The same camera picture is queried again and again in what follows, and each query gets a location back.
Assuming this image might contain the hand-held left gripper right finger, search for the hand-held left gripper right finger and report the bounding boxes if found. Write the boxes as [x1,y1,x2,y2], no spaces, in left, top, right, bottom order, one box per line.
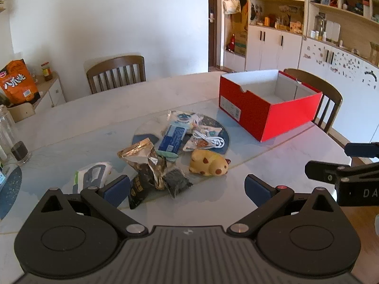
[227,174,339,238]

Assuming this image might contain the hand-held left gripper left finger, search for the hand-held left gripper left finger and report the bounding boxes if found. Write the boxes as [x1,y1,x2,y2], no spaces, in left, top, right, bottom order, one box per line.
[40,174,149,238]

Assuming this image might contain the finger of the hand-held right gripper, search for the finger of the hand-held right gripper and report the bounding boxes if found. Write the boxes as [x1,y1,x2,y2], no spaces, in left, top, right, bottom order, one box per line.
[305,160,353,182]
[345,142,379,157]

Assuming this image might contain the black snack packet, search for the black snack packet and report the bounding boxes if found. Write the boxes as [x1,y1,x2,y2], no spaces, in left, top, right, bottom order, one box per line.
[128,166,157,210]

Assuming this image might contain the gold foil snack packet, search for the gold foil snack packet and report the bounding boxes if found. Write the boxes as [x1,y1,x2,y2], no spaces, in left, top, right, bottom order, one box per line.
[117,138,168,190]

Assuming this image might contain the yellow dog toy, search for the yellow dog toy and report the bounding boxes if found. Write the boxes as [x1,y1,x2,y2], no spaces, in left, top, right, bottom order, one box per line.
[189,149,231,176]

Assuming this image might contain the small black packet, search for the small black packet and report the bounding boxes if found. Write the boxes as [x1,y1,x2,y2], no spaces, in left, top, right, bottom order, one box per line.
[162,168,194,199]

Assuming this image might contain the teal plastic case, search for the teal plastic case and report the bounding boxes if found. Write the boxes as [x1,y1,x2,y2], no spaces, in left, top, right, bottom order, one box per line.
[155,150,179,162]

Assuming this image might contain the white cable packet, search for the white cable packet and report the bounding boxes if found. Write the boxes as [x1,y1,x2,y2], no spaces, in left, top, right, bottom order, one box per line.
[182,124,226,153]

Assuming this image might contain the blue packet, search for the blue packet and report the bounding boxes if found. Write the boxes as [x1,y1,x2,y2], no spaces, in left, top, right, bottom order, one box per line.
[158,124,188,154]

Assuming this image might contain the red cardboard box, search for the red cardboard box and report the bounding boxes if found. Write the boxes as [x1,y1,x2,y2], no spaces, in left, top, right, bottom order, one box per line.
[219,69,323,142]

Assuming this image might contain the blueberry bread packet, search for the blueberry bread packet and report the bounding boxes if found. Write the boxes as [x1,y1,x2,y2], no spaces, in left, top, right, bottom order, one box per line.
[166,110,203,129]

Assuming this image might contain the white marble desktop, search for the white marble desktop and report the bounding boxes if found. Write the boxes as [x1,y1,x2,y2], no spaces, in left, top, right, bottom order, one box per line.
[0,70,356,243]

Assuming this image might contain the white grey packet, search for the white grey packet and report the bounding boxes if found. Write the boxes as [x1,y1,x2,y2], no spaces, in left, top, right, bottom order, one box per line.
[72,162,112,194]

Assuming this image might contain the sticker covered white cabinet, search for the sticker covered white cabinet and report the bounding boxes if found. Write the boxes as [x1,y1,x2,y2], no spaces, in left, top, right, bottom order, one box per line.
[298,37,379,142]

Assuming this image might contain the brown wooden chair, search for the brown wooden chair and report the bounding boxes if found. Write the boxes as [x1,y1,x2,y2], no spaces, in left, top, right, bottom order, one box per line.
[86,55,146,94]
[284,68,343,133]

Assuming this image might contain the tall glass with dark liquid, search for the tall glass with dark liquid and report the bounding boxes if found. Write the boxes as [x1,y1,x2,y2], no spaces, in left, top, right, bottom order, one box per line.
[0,104,32,166]

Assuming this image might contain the white side cabinet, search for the white side cabinet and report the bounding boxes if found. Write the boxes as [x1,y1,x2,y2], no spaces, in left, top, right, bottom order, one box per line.
[9,74,66,123]

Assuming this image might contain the white storage container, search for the white storage container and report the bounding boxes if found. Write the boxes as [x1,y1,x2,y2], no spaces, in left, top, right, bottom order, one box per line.
[326,21,341,42]

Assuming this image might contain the low white hallway cabinet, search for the low white hallway cabinet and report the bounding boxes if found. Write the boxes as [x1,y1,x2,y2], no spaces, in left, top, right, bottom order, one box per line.
[223,50,247,72]

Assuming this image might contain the white lower cabinet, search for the white lower cabinet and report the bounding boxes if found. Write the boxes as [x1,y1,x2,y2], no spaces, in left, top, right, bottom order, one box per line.
[245,24,303,73]

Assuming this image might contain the clear glass jar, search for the clear glass jar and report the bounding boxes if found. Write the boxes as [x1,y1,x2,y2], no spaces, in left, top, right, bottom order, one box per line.
[314,13,326,37]

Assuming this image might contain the red lidded jar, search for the red lidded jar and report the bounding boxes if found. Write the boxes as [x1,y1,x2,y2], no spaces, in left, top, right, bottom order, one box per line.
[41,62,53,81]

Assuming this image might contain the orange snack bag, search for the orange snack bag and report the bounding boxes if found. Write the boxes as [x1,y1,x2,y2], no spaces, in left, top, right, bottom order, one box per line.
[0,59,41,105]

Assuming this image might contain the white tote bag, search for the white tote bag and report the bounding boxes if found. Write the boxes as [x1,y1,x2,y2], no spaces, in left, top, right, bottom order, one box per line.
[223,0,241,15]

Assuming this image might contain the wooden wall shelf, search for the wooden wall shelf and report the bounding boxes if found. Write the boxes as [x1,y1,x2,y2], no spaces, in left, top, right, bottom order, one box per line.
[308,0,379,62]

